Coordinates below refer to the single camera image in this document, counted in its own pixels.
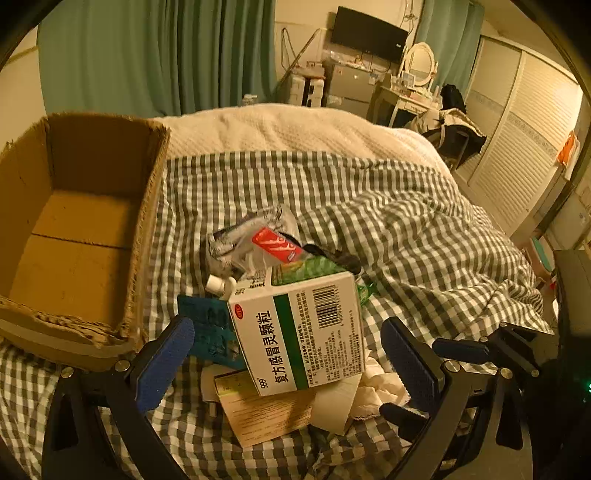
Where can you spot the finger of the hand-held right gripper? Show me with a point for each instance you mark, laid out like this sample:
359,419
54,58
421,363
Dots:
461,350
399,413

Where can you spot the white dressing table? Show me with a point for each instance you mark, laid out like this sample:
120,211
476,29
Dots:
392,99

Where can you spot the white crumpled tissue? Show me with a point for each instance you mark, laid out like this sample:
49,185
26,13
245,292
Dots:
378,392

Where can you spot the beige paper box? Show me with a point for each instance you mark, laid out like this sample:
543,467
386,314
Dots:
263,415

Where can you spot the white louvred wardrobe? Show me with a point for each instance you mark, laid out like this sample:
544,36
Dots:
521,129

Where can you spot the white and green medicine box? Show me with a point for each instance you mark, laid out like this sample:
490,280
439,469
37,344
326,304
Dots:
300,341

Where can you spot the black wall television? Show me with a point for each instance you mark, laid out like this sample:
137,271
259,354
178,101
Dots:
369,32

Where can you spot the small white bottle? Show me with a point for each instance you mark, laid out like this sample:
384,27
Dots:
218,284

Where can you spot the red label cola bottle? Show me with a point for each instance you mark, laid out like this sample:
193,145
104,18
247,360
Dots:
277,244

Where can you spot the blue blister pack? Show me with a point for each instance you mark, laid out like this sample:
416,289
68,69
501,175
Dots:
207,323

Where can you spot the orange hanging bag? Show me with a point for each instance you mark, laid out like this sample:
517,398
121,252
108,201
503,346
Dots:
568,147

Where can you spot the narrow green curtain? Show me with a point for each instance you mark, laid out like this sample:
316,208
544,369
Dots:
450,41

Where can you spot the grey checked blanket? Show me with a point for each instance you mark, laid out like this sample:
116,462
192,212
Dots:
392,221

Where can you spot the white power adapter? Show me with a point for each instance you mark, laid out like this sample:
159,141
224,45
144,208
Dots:
210,387

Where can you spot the green sachet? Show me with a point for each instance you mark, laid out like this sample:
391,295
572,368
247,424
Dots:
318,267

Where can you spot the white paper strip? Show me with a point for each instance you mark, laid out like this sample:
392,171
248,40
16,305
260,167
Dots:
334,406

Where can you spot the cream quilted blanket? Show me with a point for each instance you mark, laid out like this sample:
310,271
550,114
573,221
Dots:
286,129

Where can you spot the brown cardboard box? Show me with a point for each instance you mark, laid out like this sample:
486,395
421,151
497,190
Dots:
83,221

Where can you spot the white oval mirror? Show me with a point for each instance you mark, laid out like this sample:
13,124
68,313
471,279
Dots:
418,64

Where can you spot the grey small fridge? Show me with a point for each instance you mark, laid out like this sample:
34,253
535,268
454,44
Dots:
346,87

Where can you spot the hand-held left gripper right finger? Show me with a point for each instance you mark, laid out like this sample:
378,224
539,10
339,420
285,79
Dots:
413,364

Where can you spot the chair with draped clothes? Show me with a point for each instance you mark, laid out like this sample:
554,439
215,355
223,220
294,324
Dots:
455,124

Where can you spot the teal stool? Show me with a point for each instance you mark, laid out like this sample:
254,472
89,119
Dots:
540,256

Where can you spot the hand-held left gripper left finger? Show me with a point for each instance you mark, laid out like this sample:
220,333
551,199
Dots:
164,369

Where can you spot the silver foil wrapper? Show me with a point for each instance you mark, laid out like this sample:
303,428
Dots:
231,240

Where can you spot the wide green curtain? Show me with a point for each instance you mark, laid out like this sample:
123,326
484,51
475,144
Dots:
152,55

